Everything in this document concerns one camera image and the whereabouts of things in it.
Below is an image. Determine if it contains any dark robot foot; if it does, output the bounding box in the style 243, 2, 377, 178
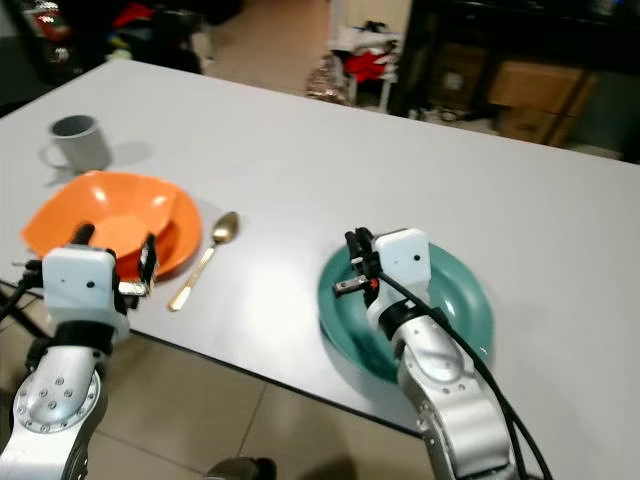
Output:
205, 457, 277, 480

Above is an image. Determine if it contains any red cloth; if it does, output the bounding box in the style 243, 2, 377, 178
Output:
344, 48, 392, 84

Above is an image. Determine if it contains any large brown cardboard box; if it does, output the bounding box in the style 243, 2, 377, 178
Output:
488, 59, 598, 117

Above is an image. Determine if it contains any orange bowl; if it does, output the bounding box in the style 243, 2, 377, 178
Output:
22, 170, 203, 281

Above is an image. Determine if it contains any small brown cardboard box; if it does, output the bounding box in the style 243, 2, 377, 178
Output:
494, 108, 577, 147

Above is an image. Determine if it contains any black cabinet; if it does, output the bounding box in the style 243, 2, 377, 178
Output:
393, 0, 640, 163

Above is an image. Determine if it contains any red fabric item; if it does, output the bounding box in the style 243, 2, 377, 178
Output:
111, 3, 157, 30

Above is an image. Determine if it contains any white rack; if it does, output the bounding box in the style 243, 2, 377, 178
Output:
328, 18, 406, 112

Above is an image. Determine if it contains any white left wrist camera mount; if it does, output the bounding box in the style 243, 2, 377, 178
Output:
42, 246, 121, 329

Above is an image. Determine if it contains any gold metal spoon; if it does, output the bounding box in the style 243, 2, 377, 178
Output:
168, 211, 241, 312

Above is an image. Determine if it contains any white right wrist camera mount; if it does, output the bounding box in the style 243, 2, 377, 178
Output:
365, 228, 431, 309

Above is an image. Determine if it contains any grey ceramic mug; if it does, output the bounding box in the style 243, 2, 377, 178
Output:
41, 114, 113, 173

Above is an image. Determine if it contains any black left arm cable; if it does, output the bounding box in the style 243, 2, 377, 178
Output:
0, 260, 46, 326

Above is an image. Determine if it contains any green plate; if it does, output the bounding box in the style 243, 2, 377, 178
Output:
317, 240, 496, 386

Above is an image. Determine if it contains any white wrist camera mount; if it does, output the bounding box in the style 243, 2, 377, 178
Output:
365, 228, 431, 309
42, 246, 121, 329

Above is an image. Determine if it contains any patterned bag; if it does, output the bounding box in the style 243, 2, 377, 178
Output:
307, 54, 352, 104

